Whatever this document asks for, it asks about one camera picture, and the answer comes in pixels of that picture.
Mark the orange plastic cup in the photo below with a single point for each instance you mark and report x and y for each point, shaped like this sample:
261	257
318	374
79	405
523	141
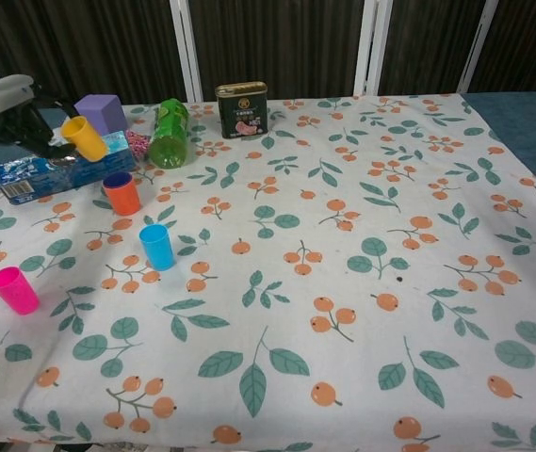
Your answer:
124	200

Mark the purple foam cube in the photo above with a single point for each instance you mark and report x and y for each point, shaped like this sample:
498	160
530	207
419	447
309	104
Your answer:
105	110

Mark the green plastic bottle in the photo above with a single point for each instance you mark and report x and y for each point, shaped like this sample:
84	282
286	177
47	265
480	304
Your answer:
168	136

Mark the light blue plastic cup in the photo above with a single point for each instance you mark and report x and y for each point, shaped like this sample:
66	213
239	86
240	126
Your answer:
157	249

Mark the dark folding screen panel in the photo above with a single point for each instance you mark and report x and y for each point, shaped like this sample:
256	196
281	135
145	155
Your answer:
272	42
531	42
84	47
423	42

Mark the dark blue plastic cup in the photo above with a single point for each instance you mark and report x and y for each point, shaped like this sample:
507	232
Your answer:
118	179

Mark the pink plastic cup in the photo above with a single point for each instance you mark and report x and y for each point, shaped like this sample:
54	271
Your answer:
15	292

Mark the blue cookie package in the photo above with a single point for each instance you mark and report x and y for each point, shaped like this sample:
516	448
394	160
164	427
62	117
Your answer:
37	176

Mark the floral fruit print tablecloth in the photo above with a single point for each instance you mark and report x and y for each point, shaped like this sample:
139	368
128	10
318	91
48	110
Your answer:
343	306

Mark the dark luncheon meat tin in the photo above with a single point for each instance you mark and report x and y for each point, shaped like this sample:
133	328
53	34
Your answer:
241	110

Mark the yellow plastic cup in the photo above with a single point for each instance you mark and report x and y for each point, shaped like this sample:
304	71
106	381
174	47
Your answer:
86	139

